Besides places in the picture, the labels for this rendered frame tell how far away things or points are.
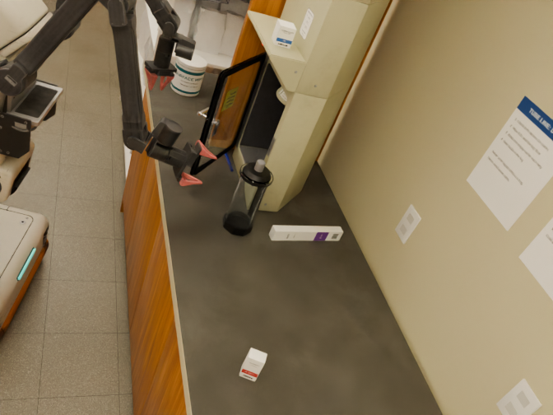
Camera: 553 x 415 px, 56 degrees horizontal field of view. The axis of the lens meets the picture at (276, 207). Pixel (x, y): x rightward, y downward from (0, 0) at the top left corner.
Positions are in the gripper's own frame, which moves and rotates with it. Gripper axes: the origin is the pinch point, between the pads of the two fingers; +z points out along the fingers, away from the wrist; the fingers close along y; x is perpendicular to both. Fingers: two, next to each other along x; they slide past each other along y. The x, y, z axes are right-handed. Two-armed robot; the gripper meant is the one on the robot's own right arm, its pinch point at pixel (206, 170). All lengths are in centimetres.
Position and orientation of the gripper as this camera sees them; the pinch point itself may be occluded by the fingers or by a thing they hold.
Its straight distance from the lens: 168.2
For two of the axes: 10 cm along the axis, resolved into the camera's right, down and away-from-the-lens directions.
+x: -3.2, -5.5, 7.7
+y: 5.3, -7.8, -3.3
